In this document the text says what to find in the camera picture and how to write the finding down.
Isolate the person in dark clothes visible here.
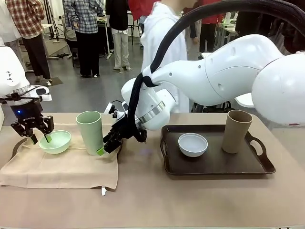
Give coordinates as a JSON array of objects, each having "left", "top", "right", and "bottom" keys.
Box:
[{"left": 282, "top": 14, "right": 305, "bottom": 54}]

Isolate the black chair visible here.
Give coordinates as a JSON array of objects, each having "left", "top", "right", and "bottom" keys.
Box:
[{"left": 190, "top": 101, "right": 232, "bottom": 114}]

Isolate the person in white hoodie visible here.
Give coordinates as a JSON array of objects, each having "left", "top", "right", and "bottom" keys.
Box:
[{"left": 140, "top": 0, "right": 203, "bottom": 114}]

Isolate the brown tray with cloth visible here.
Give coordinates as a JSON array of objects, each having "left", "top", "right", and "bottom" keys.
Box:
[{"left": 13, "top": 138, "right": 124, "bottom": 159}]

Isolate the beige cloth mat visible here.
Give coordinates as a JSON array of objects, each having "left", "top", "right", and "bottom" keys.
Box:
[{"left": 0, "top": 123, "right": 127, "bottom": 191}]

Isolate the white background table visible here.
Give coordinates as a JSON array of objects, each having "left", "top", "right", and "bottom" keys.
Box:
[{"left": 234, "top": 92, "right": 255, "bottom": 108}]

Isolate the person in red plaid shirt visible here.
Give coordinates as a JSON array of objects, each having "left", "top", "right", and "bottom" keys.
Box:
[{"left": 4, "top": 0, "right": 52, "bottom": 84}]

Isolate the person with white trousers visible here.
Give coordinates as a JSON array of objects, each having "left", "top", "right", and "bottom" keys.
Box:
[{"left": 105, "top": 0, "right": 132, "bottom": 72}]

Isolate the grey floor plate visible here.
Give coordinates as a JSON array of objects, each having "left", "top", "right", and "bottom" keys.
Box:
[{"left": 46, "top": 76, "right": 64, "bottom": 86}]

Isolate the pale green bowl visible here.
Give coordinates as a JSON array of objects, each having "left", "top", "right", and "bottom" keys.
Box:
[{"left": 39, "top": 130, "right": 72, "bottom": 155}]

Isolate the dark brown handled tray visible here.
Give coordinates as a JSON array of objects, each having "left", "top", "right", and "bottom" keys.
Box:
[{"left": 160, "top": 124, "right": 276, "bottom": 177}]

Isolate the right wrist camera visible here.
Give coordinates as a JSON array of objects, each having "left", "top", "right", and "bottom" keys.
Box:
[{"left": 104, "top": 100, "right": 128, "bottom": 121}]

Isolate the brown tall cup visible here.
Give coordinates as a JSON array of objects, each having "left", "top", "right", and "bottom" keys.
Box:
[{"left": 221, "top": 110, "right": 253, "bottom": 154}]

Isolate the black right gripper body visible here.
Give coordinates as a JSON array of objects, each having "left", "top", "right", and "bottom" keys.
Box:
[{"left": 112, "top": 116, "right": 134, "bottom": 142}]

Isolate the white bowl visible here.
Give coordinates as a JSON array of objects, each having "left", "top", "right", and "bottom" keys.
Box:
[{"left": 178, "top": 133, "right": 209, "bottom": 158}]

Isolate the pale green tall cup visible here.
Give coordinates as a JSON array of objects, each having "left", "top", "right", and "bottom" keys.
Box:
[{"left": 76, "top": 110, "right": 105, "bottom": 156}]

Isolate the person in red top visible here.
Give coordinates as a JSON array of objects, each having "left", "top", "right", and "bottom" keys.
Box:
[{"left": 128, "top": 0, "right": 157, "bottom": 22}]

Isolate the person in red jacket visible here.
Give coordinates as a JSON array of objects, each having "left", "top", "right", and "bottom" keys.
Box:
[{"left": 199, "top": 0, "right": 226, "bottom": 53}]

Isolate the person in blue plaid shirt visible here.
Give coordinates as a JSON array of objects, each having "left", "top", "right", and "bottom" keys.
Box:
[{"left": 62, "top": 0, "right": 106, "bottom": 78}]

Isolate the black tripod stand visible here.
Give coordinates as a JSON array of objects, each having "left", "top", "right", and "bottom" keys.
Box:
[{"left": 47, "top": 14, "right": 73, "bottom": 60}]

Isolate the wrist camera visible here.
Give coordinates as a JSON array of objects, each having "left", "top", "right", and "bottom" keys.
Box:
[
  {"left": 104, "top": 100, "right": 128, "bottom": 121},
  {"left": 14, "top": 85, "right": 52, "bottom": 102}
]

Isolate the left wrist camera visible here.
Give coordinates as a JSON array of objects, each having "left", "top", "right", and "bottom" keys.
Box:
[{"left": 14, "top": 85, "right": 52, "bottom": 102}]

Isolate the person in white clothes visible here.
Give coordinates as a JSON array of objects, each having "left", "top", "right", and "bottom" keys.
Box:
[{"left": 0, "top": 0, "right": 23, "bottom": 67}]

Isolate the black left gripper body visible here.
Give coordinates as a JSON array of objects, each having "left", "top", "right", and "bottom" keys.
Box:
[{"left": 10, "top": 101, "right": 44, "bottom": 131}]

